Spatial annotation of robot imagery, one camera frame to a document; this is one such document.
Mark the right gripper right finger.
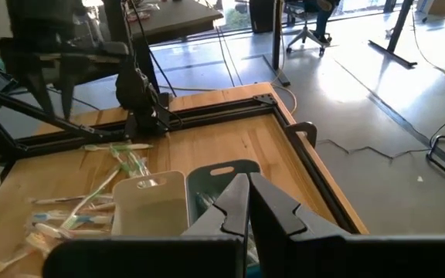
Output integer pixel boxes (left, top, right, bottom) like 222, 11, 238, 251
250, 173, 445, 278

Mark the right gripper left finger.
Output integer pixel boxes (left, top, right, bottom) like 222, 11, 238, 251
42, 173, 250, 278

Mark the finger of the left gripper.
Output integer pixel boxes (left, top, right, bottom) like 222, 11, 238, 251
2, 42, 57, 117
58, 41, 130, 120

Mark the beige plastic bin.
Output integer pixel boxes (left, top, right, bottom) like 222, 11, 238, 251
110, 170, 191, 237

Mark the slate grey plastic bin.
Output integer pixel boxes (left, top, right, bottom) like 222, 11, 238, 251
185, 158, 262, 227

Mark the dark desk top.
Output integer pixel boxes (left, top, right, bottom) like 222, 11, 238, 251
121, 0, 224, 46

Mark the black box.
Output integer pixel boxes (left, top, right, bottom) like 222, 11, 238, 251
248, 0, 282, 34

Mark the black-legged desk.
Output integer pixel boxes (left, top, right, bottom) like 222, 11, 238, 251
263, 0, 292, 86

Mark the office chair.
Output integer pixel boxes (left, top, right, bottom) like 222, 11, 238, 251
284, 0, 334, 58

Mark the black stand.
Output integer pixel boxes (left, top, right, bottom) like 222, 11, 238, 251
368, 0, 419, 69

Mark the person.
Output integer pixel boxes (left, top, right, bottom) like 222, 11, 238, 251
303, 0, 341, 44

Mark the black floor cable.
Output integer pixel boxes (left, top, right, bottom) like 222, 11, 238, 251
314, 138, 436, 160

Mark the black frame handle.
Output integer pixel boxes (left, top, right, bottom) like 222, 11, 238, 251
284, 121, 318, 150

